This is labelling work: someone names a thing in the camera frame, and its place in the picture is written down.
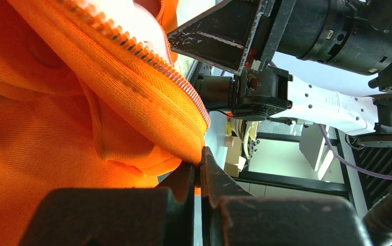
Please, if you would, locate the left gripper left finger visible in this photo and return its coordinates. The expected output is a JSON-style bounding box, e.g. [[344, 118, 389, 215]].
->
[[19, 162, 195, 245]]

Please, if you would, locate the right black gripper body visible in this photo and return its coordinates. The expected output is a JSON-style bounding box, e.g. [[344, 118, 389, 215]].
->
[[250, 1, 392, 75]]

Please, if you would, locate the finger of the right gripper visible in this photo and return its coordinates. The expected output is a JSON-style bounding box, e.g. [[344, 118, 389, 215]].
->
[[167, 0, 263, 74]]

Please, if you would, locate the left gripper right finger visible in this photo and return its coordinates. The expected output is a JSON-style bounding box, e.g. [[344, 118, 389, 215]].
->
[[200, 147, 372, 245]]

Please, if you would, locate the orange zip-up jacket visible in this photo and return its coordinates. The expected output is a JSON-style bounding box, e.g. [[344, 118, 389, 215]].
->
[[0, 1, 210, 245]]

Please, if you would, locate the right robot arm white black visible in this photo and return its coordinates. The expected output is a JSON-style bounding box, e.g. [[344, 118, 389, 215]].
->
[[168, 1, 392, 148]]

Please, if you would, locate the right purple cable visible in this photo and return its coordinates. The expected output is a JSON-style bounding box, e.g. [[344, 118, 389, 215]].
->
[[318, 122, 392, 181]]

